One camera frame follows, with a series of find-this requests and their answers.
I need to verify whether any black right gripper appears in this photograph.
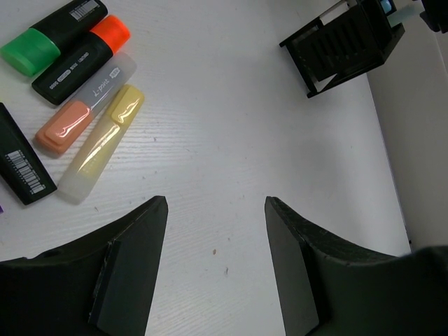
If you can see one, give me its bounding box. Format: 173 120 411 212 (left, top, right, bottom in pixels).
419 0 448 34

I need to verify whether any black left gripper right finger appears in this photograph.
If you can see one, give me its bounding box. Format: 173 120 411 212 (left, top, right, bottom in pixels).
265 197 447 335

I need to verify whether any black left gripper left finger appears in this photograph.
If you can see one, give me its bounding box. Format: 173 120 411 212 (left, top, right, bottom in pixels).
1 196 168 335

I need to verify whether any mint green translucent highlighter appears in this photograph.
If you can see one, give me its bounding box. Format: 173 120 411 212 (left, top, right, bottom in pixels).
388 3 421 27

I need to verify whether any pale yellow translucent highlighter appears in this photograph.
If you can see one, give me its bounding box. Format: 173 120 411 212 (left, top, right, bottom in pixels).
58 84 145 204

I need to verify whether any yellow cap black highlighter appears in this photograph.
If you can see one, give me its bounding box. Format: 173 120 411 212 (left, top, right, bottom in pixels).
1 104 57 206

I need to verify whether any peach cap translucent highlighter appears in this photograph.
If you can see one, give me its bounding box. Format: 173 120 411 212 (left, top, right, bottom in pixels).
34 52 137 156

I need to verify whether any orange cap black highlighter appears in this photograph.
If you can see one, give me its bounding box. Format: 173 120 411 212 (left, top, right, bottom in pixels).
31 15 131 106

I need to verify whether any green cap black highlighter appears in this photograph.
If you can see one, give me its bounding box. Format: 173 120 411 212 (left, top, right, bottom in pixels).
1 0 108 77

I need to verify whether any light blue translucent highlighter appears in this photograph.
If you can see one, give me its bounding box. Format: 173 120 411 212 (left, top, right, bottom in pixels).
379 0 392 15

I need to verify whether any black slotted pen holder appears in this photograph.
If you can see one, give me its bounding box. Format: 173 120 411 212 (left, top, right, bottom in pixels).
279 1 405 98

